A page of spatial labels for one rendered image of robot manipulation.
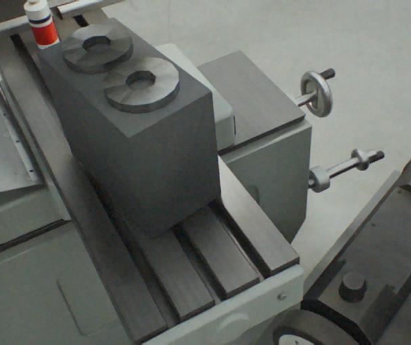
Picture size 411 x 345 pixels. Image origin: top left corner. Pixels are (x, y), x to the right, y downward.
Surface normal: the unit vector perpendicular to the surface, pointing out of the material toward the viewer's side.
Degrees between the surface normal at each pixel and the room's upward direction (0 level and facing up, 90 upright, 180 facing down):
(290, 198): 90
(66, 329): 90
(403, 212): 0
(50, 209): 90
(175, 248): 0
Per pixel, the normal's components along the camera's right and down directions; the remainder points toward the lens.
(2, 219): 0.47, 0.62
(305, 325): -0.34, -0.76
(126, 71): -0.08, -0.68
